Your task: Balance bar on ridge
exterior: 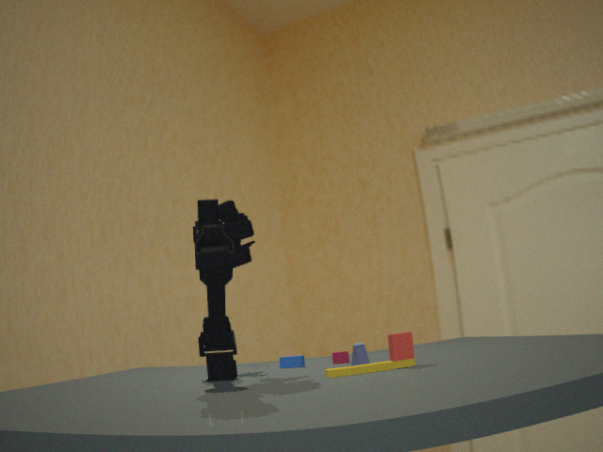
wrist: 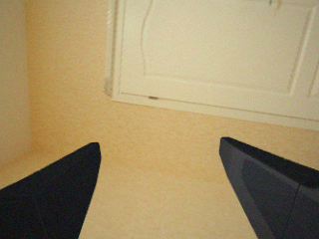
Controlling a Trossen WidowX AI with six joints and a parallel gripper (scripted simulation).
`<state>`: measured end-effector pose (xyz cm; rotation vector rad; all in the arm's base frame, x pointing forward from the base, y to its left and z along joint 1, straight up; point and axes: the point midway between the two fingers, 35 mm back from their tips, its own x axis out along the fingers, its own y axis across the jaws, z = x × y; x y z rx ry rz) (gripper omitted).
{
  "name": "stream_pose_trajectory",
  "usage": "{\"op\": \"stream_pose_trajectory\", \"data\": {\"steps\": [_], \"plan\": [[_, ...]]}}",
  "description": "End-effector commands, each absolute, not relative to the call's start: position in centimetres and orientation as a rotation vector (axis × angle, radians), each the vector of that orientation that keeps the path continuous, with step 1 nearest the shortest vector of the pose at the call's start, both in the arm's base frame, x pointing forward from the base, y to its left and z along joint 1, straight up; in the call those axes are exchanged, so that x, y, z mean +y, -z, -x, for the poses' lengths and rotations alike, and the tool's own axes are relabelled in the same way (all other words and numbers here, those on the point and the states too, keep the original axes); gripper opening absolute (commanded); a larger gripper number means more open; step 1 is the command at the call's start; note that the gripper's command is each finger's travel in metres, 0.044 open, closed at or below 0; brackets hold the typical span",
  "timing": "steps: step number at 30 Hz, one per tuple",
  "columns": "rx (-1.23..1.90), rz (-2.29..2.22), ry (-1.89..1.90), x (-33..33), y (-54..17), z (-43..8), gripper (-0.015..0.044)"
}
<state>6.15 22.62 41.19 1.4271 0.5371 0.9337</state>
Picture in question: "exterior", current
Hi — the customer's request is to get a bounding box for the yellow bar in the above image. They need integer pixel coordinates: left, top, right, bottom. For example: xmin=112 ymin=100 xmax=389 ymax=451
xmin=325 ymin=331 xmax=416 ymax=378

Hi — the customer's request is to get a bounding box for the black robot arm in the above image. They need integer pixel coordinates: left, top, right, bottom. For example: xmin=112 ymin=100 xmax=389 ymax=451
xmin=193 ymin=199 xmax=253 ymax=381

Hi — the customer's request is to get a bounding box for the red cube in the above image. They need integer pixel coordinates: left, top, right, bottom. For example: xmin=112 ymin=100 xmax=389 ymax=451
xmin=333 ymin=351 xmax=350 ymax=364

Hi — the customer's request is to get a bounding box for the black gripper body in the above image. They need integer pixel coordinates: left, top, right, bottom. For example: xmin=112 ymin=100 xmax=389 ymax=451
xmin=218 ymin=200 xmax=252 ymax=266

